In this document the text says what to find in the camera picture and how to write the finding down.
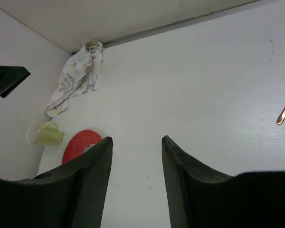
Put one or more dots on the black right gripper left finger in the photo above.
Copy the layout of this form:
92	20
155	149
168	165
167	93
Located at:
71	195

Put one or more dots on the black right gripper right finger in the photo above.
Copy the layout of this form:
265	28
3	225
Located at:
202	197

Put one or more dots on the red and teal plate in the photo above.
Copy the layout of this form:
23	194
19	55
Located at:
80	143

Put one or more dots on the pale green mug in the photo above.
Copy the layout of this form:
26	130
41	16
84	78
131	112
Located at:
46	134

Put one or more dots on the floral patterned cloth placemat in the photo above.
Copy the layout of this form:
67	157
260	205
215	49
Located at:
80	75

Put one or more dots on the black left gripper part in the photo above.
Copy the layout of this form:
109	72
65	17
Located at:
10	78

